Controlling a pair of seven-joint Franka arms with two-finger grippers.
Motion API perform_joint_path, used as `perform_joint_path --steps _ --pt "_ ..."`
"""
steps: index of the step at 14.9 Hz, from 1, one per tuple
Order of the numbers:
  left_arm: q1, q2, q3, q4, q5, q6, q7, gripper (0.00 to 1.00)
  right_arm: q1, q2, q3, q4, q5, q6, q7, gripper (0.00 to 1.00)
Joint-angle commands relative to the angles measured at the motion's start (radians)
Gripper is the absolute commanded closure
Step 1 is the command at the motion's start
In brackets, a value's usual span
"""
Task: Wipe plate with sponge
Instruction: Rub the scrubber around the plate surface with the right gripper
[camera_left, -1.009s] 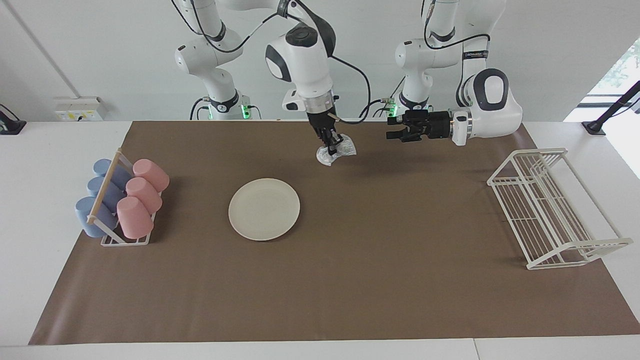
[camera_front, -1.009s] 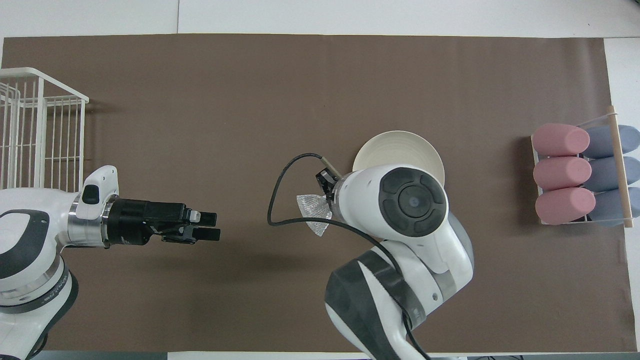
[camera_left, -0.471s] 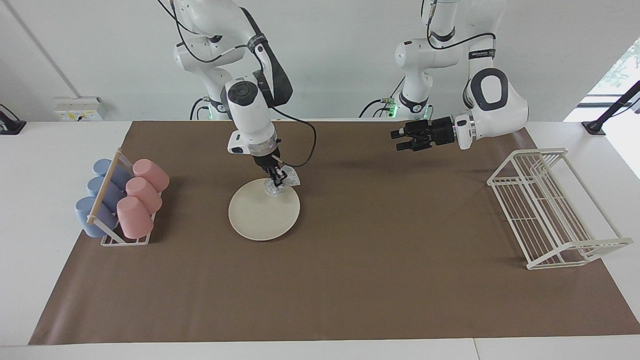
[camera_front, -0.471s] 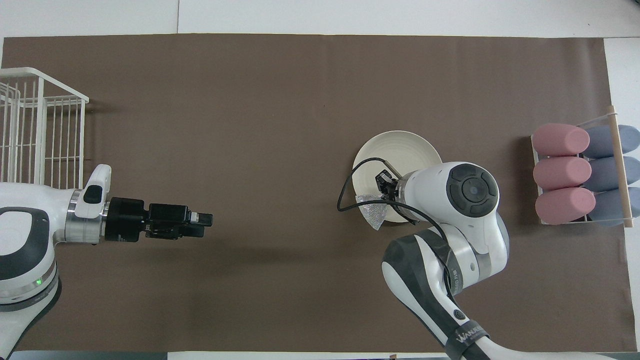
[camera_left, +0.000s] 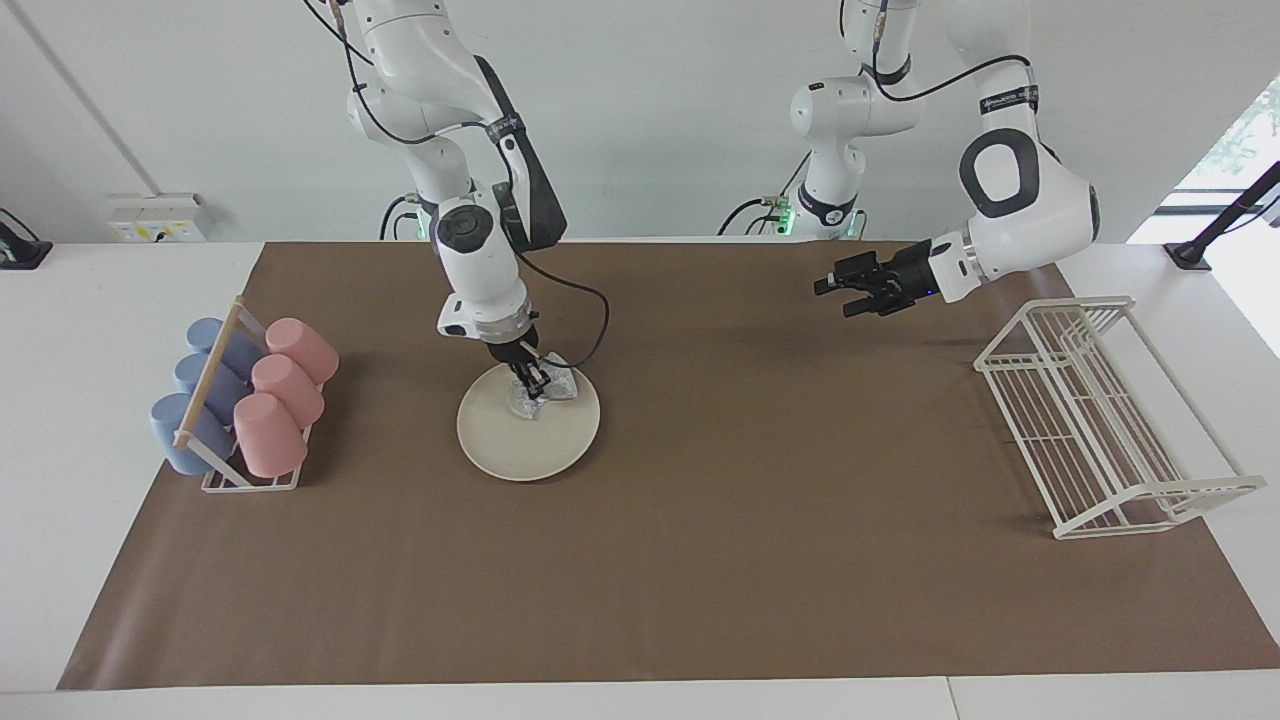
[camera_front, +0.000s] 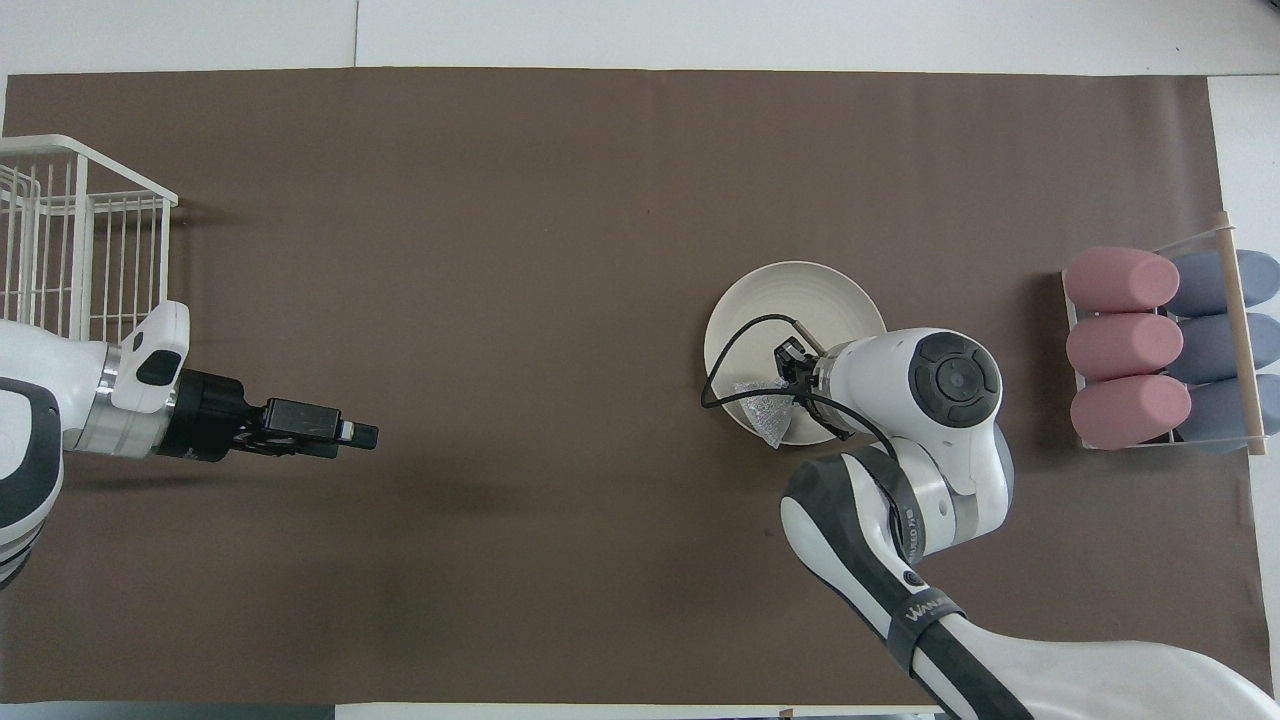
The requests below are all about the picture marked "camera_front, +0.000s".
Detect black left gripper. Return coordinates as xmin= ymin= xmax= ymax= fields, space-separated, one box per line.
xmin=160 ymin=370 xmax=379 ymax=463

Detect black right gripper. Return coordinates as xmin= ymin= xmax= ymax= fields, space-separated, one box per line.
xmin=775 ymin=338 xmax=816 ymax=396

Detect clear plastic wrap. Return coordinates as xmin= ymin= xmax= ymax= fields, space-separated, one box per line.
xmin=735 ymin=378 xmax=798 ymax=448

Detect cream round plate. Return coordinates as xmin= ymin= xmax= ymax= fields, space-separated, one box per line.
xmin=703 ymin=261 xmax=890 ymax=447

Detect brown table mat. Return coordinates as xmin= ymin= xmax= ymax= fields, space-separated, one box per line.
xmin=0 ymin=68 xmax=1276 ymax=706

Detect pink plastic cup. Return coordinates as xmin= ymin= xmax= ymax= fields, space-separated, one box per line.
xmin=1070 ymin=374 xmax=1193 ymax=450
xmin=1063 ymin=247 xmax=1181 ymax=313
xmin=1066 ymin=312 xmax=1185 ymax=382

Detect blue plastic cup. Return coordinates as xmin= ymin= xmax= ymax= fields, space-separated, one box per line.
xmin=1170 ymin=313 xmax=1280 ymax=384
xmin=1165 ymin=250 xmax=1280 ymax=318
xmin=1175 ymin=375 xmax=1280 ymax=454

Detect white cup rack wooden bar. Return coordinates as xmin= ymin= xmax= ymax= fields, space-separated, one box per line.
xmin=1060 ymin=210 xmax=1271 ymax=457

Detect white wire dish rack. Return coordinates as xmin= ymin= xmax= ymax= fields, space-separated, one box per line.
xmin=0 ymin=134 xmax=179 ymax=346

